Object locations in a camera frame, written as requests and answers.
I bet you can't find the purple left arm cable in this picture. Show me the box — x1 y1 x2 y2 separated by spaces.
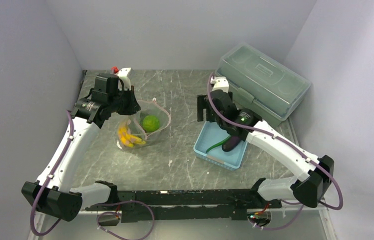
29 110 75 237

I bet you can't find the light blue plastic basket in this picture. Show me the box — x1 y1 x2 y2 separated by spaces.
193 121 248 171

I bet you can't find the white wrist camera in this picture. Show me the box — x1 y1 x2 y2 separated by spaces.
210 76 229 93
110 66 132 91

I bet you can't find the green chili pepper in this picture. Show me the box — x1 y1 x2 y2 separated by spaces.
205 136 230 153

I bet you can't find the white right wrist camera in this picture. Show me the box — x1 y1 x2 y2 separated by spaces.
210 76 229 93

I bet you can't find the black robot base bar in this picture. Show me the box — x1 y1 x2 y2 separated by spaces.
87 189 282 223

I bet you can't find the green storage box, clear lid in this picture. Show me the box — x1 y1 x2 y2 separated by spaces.
215 43 311 127

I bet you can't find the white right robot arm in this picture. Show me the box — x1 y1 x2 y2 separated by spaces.
196 89 334 208

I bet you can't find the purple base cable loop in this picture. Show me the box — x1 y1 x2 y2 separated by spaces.
96 200 155 240

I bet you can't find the yellow banana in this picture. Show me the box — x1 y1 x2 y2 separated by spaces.
117 126 133 148
121 122 146 148

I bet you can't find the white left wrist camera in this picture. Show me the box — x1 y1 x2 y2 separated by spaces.
110 66 132 91

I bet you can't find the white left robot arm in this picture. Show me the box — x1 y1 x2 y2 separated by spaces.
21 67 141 222

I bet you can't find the purple eggplant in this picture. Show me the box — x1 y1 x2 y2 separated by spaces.
221 136 242 152

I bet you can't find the clear zip top bag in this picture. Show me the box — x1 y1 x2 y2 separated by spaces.
116 97 171 151

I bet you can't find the green custard apple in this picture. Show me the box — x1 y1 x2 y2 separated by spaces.
141 115 160 133

